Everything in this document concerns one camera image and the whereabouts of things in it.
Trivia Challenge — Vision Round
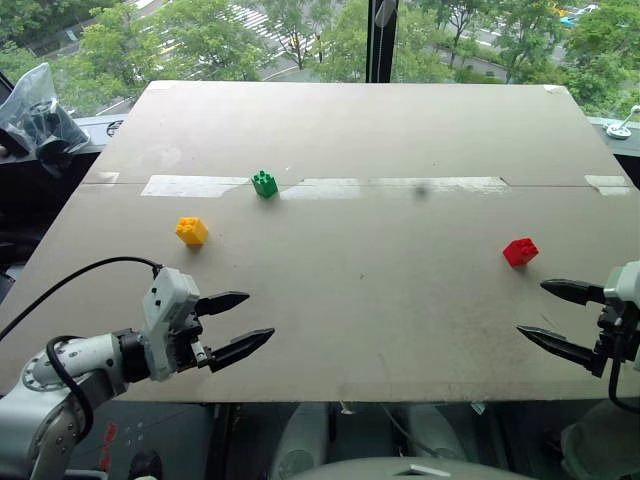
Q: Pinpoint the white desk lamp base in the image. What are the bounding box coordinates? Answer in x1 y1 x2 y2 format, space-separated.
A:
606 105 640 143

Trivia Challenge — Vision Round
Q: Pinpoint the black window frame post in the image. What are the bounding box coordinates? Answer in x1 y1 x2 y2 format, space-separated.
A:
366 0 400 84

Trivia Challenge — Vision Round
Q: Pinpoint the yellow toy brick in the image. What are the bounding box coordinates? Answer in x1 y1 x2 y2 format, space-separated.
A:
175 216 209 247

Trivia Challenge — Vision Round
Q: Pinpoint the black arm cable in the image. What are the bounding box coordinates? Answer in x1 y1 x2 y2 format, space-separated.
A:
607 319 640 415
0 256 164 436

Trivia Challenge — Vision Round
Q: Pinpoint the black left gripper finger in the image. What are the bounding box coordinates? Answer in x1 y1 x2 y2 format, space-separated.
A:
208 327 276 374
194 291 251 317

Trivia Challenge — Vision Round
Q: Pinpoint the red toy brick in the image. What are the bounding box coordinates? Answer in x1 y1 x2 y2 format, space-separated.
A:
502 237 541 268

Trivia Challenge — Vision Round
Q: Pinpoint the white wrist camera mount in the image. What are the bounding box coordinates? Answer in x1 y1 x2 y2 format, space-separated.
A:
602 260 640 321
141 267 201 383

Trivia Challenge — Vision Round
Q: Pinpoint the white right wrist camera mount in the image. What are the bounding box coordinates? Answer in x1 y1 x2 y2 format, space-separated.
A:
602 260 640 321

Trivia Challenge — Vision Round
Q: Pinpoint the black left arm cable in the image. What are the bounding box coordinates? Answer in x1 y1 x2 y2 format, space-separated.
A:
0 256 164 436

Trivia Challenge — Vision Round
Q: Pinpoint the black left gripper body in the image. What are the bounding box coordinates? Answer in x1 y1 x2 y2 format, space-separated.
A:
167 308 214 373

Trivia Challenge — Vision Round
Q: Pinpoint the clear tape strip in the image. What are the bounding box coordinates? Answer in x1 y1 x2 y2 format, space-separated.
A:
140 174 251 198

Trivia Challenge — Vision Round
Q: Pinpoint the clear plastic bag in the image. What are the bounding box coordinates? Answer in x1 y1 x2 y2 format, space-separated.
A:
0 62 91 177

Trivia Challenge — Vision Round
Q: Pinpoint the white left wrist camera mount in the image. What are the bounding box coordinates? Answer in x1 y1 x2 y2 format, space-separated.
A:
141 267 201 383

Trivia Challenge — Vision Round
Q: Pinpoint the green toy brick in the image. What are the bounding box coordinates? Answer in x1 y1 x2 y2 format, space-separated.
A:
250 169 280 198

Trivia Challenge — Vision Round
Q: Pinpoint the brown cardboard sheet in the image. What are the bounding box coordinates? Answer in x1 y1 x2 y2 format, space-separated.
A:
0 79 640 404

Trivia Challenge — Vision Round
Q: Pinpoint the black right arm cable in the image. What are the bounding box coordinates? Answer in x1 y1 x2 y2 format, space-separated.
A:
607 319 640 415

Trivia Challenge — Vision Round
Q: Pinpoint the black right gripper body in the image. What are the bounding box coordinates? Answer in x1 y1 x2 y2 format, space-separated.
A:
592 301 640 374

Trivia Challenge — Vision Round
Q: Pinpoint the dark rounded robot leg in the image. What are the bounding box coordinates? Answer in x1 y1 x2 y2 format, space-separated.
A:
399 402 469 464
272 402 331 480

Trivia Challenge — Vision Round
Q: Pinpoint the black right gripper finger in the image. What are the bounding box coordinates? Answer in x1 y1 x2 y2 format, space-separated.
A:
516 325 607 379
540 278 607 307

